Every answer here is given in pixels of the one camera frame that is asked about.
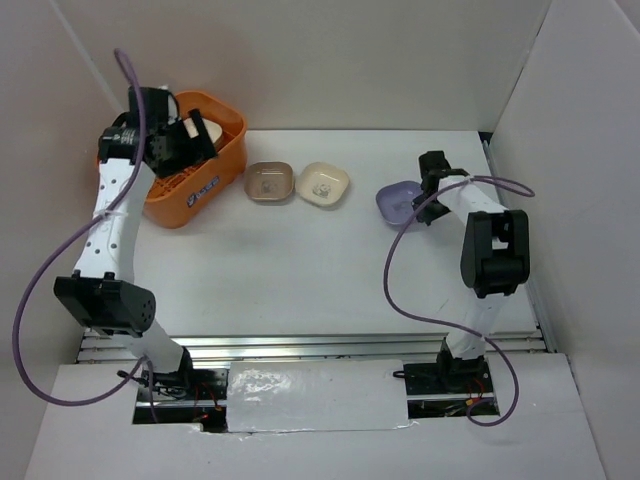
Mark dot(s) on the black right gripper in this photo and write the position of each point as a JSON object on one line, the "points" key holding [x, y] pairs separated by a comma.
{"points": [[428, 217]]}

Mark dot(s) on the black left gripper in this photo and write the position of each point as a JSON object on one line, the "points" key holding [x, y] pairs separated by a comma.
{"points": [[200, 149]]}

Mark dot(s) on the cream panda plate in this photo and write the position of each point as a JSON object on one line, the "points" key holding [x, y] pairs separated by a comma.
{"points": [[322, 184], [213, 129]]}

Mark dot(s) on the purple plate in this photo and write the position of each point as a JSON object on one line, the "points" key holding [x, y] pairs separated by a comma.
{"points": [[394, 201]]}

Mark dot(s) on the brown panda plate back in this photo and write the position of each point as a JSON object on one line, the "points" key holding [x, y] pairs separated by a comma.
{"points": [[269, 182]]}

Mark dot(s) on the cream panda plate back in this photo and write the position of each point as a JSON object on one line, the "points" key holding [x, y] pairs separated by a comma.
{"points": [[322, 184]]}

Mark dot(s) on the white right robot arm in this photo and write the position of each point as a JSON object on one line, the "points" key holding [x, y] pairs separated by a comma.
{"points": [[495, 260]]}

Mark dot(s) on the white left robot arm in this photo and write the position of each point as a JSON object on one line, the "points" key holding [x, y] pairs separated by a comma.
{"points": [[101, 292]]}

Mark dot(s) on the orange plastic bin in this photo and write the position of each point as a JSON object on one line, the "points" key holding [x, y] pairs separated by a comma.
{"points": [[200, 185]]}

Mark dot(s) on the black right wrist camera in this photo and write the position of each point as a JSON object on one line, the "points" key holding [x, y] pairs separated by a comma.
{"points": [[434, 160]]}

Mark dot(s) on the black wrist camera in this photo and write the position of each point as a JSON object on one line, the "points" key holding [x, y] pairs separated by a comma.
{"points": [[434, 160], [160, 107]]}

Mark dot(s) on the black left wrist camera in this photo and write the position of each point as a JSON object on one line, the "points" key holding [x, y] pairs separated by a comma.
{"points": [[160, 107]]}

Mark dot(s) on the aluminium rail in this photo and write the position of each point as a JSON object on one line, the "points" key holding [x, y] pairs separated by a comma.
{"points": [[96, 349]]}

